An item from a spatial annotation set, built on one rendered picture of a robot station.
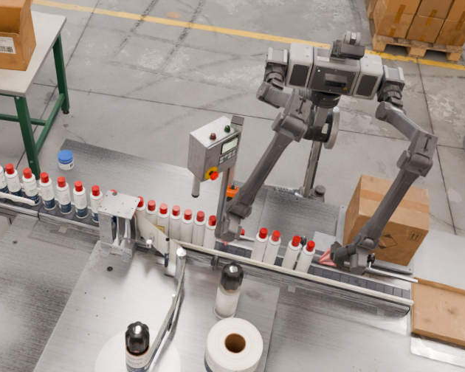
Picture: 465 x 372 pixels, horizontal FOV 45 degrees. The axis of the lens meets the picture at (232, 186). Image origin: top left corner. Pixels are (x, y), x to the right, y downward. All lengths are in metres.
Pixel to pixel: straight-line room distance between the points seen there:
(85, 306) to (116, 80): 2.67
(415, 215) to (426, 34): 3.24
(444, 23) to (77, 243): 4.00
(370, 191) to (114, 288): 1.16
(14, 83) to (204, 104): 1.62
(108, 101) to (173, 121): 0.53
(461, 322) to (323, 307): 0.60
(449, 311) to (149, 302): 1.28
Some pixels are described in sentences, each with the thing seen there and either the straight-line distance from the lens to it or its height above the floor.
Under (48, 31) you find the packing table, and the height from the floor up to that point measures 0.78.
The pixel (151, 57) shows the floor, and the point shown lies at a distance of 4.91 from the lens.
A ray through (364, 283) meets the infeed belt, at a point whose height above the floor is 0.88.
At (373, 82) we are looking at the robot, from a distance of 2.49.
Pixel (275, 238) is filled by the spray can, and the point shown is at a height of 1.07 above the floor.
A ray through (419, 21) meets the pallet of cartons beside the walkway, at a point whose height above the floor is 0.34.
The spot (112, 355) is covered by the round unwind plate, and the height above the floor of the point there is 0.89.
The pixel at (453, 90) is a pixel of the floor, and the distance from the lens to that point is 5.37.
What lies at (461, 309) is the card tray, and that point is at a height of 0.83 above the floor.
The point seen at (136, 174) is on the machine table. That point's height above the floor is 0.83.
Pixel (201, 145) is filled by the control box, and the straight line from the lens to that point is 2.03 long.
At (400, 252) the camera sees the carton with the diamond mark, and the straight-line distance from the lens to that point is 2.59.
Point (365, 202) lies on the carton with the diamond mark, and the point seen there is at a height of 1.12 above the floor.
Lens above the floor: 2.87
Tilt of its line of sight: 48 degrees down
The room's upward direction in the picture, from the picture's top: 10 degrees clockwise
